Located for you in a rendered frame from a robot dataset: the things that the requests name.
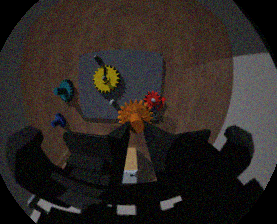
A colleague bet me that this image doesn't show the teal gear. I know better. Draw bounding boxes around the teal gear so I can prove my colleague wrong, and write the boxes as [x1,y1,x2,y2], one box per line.
[53,79,74,103]

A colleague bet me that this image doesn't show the red gear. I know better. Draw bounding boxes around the red gear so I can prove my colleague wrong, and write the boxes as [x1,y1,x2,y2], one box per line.
[143,91,161,109]

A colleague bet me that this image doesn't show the orange gear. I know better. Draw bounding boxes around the orange gear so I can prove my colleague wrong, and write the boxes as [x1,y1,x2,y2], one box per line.
[117,99,154,133]

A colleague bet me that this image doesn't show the yellow gear with black stripe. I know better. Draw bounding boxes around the yellow gear with black stripe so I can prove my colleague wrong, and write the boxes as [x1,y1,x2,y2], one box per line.
[93,64,119,93]

